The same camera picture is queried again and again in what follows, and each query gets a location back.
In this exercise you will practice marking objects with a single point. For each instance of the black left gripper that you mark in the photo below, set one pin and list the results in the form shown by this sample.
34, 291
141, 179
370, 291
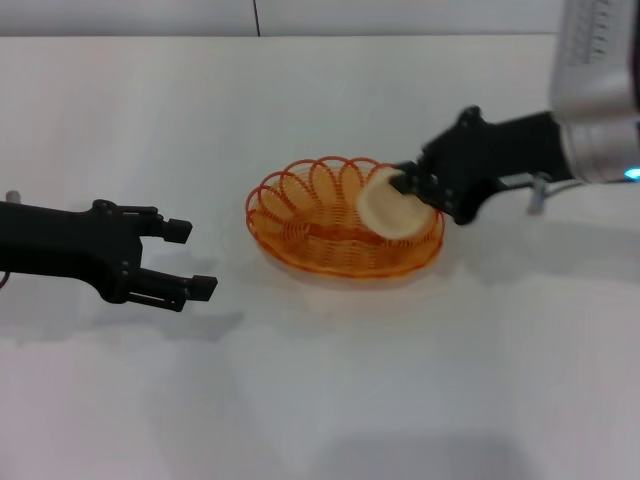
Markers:
60, 240

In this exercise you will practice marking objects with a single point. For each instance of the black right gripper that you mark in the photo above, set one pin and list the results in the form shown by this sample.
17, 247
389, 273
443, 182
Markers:
480, 155

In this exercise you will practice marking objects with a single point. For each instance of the round beige bread bun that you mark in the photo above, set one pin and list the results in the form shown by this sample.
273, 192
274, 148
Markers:
385, 215

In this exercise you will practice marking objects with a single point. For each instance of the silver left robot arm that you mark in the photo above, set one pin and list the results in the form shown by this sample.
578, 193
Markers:
13, 196

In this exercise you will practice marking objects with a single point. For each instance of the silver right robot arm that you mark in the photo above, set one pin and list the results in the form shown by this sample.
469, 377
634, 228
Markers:
595, 75

